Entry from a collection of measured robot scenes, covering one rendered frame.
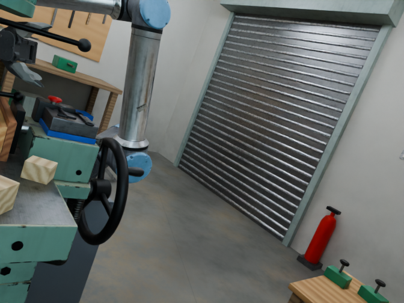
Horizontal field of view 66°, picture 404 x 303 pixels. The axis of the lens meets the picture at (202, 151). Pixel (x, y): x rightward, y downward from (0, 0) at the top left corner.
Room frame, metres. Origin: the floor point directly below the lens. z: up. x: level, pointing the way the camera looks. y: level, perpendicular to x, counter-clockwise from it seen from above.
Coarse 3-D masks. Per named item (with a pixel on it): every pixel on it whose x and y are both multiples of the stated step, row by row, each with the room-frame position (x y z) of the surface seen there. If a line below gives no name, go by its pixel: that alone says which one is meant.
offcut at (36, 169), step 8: (32, 160) 0.52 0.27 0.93; (40, 160) 0.54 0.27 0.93; (48, 160) 0.55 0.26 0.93; (24, 168) 0.51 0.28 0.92; (32, 168) 0.51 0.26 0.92; (40, 168) 0.52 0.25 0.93; (48, 168) 0.52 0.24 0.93; (56, 168) 0.56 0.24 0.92; (24, 176) 0.51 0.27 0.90; (32, 176) 0.51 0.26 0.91; (40, 176) 0.52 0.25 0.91; (48, 176) 0.52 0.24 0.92
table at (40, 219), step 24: (0, 168) 0.51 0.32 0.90; (24, 192) 0.46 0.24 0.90; (48, 192) 0.50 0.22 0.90; (72, 192) 0.63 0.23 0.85; (0, 216) 0.38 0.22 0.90; (24, 216) 0.40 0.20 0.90; (48, 216) 0.42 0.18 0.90; (72, 216) 0.45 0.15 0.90; (0, 240) 0.37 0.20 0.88; (24, 240) 0.39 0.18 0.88; (48, 240) 0.41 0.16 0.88; (72, 240) 0.43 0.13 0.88
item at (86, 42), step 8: (8, 24) 0.72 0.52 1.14; (16, 24) 0.73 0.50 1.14; (32, 32) 0.75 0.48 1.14; (40, 32) 0.76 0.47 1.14; (48, 32) 0.77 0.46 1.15; (64, 40) 0.80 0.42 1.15; (72, 40) 0.81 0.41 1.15; (80, 40) 0.82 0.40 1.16; (88, 40) 0.84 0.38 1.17; (80, 48) 0.82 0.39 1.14; (88, 48) 0.83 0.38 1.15
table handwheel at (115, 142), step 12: (108, 144) 0.79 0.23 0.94; (120, 144) 0.79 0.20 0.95; (120, 156) 0.74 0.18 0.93; (120, 168) 0.72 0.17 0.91; (96, 180) 0.78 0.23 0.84; (108, 180) 0.81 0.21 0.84; (120, 180) 0.71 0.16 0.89; (96, 192) 0.76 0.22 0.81; (108, 192) 0.79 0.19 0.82; (120, 192) 0.69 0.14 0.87; (84, 204) 0.83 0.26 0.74; (108, 204) 0.74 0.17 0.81; (120, 204) 0.69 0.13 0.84; (84, 216) 0.84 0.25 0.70; (120, 216) 0.69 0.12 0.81; (84, 228) 0.79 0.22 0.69; (108, 228) 0.69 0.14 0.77; (84, 240) 0.76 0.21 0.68; (96, 240) 0.71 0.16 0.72
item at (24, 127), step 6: (12, 102) 0.63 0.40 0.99; (18, 102) 0.63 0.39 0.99; (12, 108) 0.62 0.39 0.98; (18, 108) 0.59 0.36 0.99; (18, 114) 0.57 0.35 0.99; (24, 114) 0.58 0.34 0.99; (18, 120) 0.58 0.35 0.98; (18, 126) 0.58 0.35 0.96; (24, 126) 0.62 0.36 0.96; (36, 126) 0.63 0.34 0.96; (18, 132) 0.58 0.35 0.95; (24, 132) 0.62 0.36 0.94; (18, 138) 0.58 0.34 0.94; (12, 144) 0.58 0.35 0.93; (12, 150) 0.58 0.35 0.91
